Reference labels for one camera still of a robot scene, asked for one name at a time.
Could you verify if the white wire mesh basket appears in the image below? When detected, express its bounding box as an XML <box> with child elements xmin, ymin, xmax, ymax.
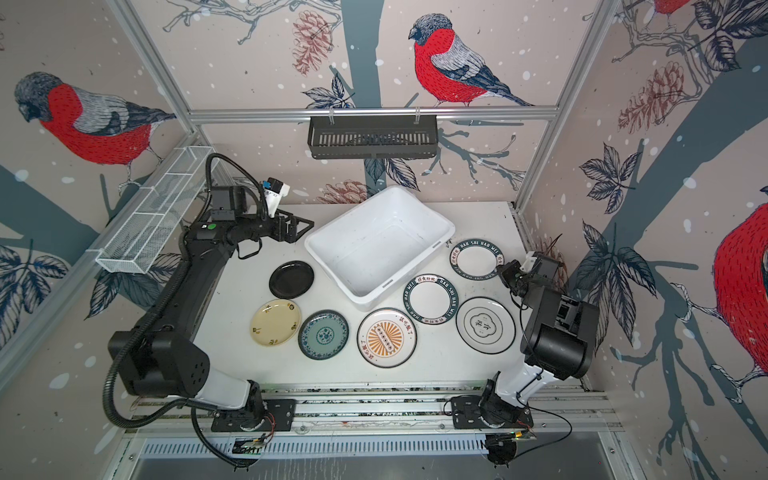
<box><xmin>96</xmin><ymin>146</ymin><xmax>214</xmax><ymax>274</ymax></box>

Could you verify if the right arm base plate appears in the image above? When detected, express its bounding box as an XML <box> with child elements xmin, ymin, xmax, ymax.
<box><xmin>449</xmin><ymin>395</ymin><xmax>534</xmax><ymax>430</ymax></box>

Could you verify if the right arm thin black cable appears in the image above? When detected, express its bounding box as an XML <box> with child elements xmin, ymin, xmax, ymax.
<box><xmin>515</xmin><ymin>404</ymin><xmax>574</xmax><ymax>460</ymax></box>

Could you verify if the green rim plate large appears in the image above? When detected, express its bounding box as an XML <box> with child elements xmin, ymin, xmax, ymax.
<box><xmin>402</xmin><ymin>274</ymin><xmax>459</xmax><ymax>325</ymax></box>

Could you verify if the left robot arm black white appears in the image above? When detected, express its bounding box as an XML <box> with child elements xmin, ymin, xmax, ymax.
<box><xmin>102</xmin><ymin>210</ymin><xmax>314</xmax><ymax>430</ymax></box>

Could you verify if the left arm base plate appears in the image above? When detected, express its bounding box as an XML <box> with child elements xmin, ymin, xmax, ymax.
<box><xmin>211</xmin><ymin>399</ymin><xmax>297</xmax><ymax>433</ymax></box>

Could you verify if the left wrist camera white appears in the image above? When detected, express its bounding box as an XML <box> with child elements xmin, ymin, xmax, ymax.
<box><xmin>262</xmin><ymin>177</ymin><xmax>291</xmax><ymax>218</ymax></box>

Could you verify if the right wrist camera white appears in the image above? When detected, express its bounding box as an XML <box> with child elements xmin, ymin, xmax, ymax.
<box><xmin>521</xmin><ymin>251</ymin><xmax>543</xmax><ymax>273</ymax></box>

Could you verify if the teal patterned plate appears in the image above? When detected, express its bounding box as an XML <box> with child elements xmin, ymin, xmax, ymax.
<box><xmin>298</xmin><ymin>309</ymin><xmax>349</xmax><ymax>360</ymax></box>

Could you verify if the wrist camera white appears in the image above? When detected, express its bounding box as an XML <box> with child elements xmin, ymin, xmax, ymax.
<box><xmin>521</xmin><ymin>251</ymin><xmax>543</xmax><ymax>273</ymax></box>
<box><xmin>262</xmin><ymin>177</ymin><xmax>291</xmax><ymax>218</ymax></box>

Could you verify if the black hanging wall basket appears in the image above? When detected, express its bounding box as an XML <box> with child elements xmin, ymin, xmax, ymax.
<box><xmin>307</xmin><ymin>115</ymin><xmax>439</xmax><ymax>160</ymax></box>

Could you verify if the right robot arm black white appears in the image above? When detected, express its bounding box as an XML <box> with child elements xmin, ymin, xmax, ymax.
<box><xmin>478</xmin><ymin>253</ymin><xmax>600</xmax><ymax>428</ymax></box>

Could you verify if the orange sunburst plate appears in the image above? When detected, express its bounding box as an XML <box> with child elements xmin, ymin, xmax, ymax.
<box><xmin>356</xmin><ymin>308</ymin><xmax>418</xmax><ymax>369</ymax></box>

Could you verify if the yellow plate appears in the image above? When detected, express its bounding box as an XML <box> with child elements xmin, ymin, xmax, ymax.
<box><xmin>250</xmin><ymin>299</ymin><xmax>302</xmax><ymax>346</ymax></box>

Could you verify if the black corrugated cable hose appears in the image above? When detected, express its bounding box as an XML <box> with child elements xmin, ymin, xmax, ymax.
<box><xmin>101</xmin><ymin>152</ymin><xmax>271</xmax><ymax>469</ymax></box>

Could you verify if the white plate black outline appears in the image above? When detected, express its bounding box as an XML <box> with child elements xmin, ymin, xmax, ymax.
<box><xmin>456</xmin><ymin>297</ymin><xmax>517</xmax><ymax>355</ymax></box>

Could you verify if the white plastic bin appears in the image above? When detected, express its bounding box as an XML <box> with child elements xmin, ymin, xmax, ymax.
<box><xmin>304</xmin><ymin>186</ymin><xmax>456</xmax><ymax>312</ymax></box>

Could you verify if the green rim plate small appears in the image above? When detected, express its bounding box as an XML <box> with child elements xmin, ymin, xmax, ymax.
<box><xmin>449</xmin><ymin>238</ymin><xmax>505</xmax><ymax>281</ymax></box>

